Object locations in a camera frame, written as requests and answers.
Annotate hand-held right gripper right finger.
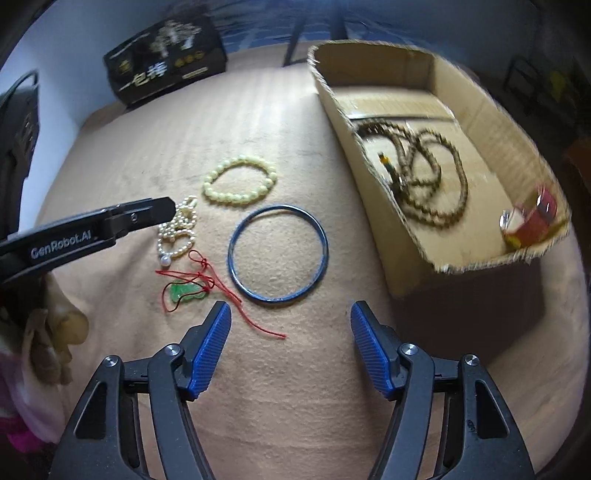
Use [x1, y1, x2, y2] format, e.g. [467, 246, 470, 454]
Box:
[350, 300, 536, 480]

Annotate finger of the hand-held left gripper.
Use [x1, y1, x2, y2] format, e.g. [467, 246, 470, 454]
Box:
[108, 196, 177, 241]

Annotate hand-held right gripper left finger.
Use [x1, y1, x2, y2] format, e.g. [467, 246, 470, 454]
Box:
[46, 301, 232, 480]

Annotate white pearl necklace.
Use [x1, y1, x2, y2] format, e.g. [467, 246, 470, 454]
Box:
[157, 195, 199, 268]

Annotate cardboard box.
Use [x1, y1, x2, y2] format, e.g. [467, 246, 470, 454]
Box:
[307, 41, 573, 298]

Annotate printed blanket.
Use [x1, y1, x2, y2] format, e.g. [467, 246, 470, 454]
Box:
[0, 272, 89, 455]

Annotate black case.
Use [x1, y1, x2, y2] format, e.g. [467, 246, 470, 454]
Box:
[0, 69, 42, 241]

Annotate blue bangle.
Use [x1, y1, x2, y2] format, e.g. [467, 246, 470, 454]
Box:
[227, 204, 328, 304]

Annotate black printed box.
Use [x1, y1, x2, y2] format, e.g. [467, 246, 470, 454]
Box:
[102, 18, 228, 109]

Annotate black metal rack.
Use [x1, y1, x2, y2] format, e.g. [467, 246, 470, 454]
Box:
[503, 55, 583, 116]

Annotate green jade pendant red cord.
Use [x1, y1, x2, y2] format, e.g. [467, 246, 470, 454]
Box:
[156, 249, 287, 340]

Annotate pale yellow bead bracelet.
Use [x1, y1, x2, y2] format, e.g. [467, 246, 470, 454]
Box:
[202, 156, 279, 206]

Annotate brown bead necklace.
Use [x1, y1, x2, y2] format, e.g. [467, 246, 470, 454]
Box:
[355, 117, 469, 229]

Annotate red bracelet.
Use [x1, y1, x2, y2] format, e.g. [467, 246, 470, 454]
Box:
[501, 185, 568, 250]

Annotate black metal frame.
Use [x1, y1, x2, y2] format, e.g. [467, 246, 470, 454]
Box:
[281, 0, 352, 68]

